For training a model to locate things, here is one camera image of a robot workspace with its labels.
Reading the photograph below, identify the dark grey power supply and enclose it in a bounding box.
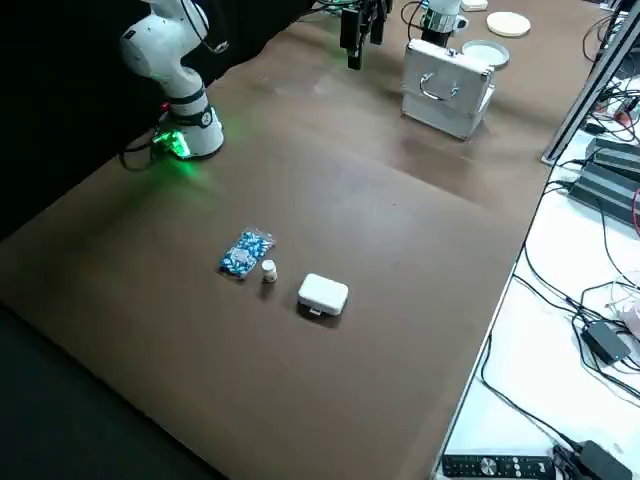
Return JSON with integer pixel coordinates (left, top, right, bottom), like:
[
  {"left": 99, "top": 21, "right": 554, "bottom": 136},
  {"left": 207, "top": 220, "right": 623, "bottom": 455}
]
[
  {"left": 569, "top": 162, "right": 640, "bottom": 227},
  {"left": 585, "top": 137, "right": 640, "bottom": 174}
]

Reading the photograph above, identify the gray rimmed round plate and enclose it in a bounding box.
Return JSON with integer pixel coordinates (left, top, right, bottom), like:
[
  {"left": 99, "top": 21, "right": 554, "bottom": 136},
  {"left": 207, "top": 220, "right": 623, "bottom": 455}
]
[{"left": 460, "top": 39, "right": 511, "bottom": 71}]

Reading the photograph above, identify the blue white capsule bag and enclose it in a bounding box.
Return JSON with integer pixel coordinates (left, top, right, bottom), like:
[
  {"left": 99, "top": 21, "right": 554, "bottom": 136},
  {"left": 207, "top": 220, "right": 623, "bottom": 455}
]
[{"left": 218, "top": 227, "right": 278, "bottom": 280}]

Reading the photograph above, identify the black base cable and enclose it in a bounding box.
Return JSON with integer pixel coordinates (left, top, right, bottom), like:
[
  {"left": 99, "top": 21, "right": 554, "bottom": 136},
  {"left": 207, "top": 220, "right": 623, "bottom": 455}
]
[{"left": 119, "top": 134, "right": 166, "bottom": 172}]

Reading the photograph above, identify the silver aluminium medical kit case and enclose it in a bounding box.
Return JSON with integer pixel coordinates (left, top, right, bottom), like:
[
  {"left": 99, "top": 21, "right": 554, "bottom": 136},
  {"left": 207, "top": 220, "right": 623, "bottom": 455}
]
[{"left": 399, "top": 38, "right": 496, "bottom": 142}]

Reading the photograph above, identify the black remote control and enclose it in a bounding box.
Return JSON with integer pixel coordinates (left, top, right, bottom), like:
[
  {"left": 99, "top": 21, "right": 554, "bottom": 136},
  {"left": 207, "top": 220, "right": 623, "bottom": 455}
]
[{"left": 442, "top": 453, "right": 556, "bottom": 480}]

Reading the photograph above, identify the aluminium frame post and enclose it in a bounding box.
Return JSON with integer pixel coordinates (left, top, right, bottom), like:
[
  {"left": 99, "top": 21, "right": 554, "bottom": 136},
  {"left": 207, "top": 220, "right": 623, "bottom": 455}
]
[{"left": 541, "top": 0, "right": 640, "bottom": 165}]

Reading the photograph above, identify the black arm connector cable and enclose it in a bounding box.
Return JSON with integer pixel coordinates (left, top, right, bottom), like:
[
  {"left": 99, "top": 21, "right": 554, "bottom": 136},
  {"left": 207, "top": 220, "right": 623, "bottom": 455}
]
[{"left": 199, "top": 19, "right": 232, "bottom": 54}]

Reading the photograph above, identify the black power brick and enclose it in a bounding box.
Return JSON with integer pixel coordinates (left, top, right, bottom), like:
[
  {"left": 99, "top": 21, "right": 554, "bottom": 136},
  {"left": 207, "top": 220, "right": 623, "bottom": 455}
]
[
  {"left": 582, "top": 319, "right": 632, "bottom": 365},
  {"left": 553, "top": 439, "right": 634, "bottom": 480}
]

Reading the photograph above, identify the white round plate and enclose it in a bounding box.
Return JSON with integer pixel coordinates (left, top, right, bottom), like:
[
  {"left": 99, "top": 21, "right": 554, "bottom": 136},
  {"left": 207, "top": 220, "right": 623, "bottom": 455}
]
[{"left": 486, "top": 10, "right": 531, "bottom": 37}]

